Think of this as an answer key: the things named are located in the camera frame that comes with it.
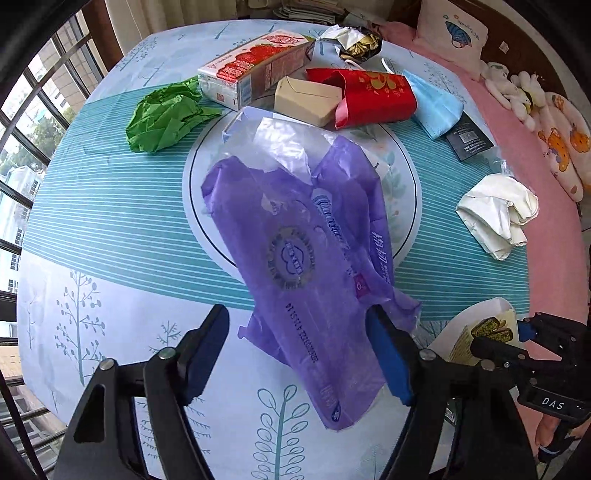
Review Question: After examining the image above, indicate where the dark wooden headboard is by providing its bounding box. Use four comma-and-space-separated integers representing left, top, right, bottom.
388, 0, 591, 121

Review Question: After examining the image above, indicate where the pink blanket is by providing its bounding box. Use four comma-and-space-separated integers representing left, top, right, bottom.
383, 21, 591, 462

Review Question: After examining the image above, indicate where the crumpled green paper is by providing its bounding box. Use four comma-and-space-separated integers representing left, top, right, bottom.
126, 78, 223, 154

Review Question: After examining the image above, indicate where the clear plastic bag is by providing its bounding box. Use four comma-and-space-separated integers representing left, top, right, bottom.
222, 106, 393, 185

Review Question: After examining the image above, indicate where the white printed pillow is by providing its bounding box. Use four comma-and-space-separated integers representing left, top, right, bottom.
416, 0, 490, 81

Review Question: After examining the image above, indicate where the crumpled white tissue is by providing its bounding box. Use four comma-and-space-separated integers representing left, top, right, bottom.
456, 174, 540, 261

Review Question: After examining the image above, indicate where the white snack packet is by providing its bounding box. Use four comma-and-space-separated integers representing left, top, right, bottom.
427, 296, 518, 367

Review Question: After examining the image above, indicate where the window with dark frame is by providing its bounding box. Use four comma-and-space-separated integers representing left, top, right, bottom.
0, 9, 109, 337

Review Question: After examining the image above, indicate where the beige curtain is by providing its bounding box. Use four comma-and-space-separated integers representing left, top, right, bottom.
106, 0, 241, 51

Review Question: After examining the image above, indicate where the black label packet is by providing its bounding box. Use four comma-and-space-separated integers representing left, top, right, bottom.
445, 113, 495, 162

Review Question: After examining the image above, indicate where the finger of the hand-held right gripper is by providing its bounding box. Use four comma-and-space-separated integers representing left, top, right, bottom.
516, 312, 591, 365
470, 336, 536, 373

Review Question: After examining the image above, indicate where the white plush toy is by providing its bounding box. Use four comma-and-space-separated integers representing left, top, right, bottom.
508, 71, 542, 132
480, 61, 514, 101

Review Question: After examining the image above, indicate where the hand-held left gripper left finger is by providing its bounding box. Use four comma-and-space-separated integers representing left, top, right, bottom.
53, 304, 230, 480

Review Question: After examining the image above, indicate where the bear print blanket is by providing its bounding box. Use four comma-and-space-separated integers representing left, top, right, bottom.
538, 91, 591, 201

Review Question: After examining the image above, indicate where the beige cardboard box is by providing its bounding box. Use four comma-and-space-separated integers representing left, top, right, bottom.
274, 76, 345, 127

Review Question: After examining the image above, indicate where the red paper packet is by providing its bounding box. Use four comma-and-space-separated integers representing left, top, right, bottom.
305, 67, 419, 130

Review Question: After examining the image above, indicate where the strawberry milk carton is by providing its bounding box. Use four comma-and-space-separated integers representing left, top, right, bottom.
198, 30, 311, 112

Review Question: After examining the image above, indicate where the stack of papers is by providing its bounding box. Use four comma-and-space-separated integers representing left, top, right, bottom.
272, 0, 338, 26

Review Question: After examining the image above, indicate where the crumpled foil snack wrapper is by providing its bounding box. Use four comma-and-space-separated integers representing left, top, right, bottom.
316, 25, 384, 63

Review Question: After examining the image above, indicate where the blue face mask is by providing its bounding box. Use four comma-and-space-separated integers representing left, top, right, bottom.
401, 69, 465, 140

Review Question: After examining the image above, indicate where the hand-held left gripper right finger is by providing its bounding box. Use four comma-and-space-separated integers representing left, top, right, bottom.
366, 305, 539, 480

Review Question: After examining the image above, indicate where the purple plastic bag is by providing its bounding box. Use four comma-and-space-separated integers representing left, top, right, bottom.
201, 136, 423, 432

